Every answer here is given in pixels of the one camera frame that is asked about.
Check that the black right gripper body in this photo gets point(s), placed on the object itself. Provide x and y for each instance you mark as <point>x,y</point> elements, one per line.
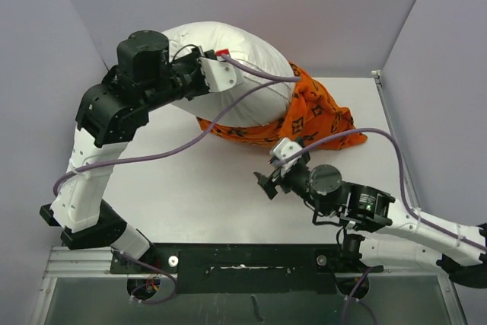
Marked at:
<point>294,180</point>

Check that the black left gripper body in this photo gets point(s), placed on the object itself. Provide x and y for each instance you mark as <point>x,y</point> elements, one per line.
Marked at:
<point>186,77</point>

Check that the orange patterned plush pillowcase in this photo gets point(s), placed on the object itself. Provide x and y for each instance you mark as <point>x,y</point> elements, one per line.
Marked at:
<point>313,114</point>

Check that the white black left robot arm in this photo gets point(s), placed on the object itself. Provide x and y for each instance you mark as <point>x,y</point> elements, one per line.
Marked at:
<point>145,78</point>

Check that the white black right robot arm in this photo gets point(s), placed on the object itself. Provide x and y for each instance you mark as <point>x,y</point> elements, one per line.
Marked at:
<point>379,229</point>

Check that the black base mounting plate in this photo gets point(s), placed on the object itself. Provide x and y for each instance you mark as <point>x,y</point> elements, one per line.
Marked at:
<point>254,268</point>

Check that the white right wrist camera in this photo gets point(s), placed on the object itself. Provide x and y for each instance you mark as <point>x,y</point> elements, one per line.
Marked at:
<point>281,155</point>

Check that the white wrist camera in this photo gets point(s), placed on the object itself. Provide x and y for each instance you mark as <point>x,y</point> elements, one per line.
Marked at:
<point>281,155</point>
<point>220,75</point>

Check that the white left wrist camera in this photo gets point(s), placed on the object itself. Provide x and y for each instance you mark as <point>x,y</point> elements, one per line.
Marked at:
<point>220,75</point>

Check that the aluminium frame rail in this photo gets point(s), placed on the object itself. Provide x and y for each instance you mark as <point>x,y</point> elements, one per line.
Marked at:
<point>65,264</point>

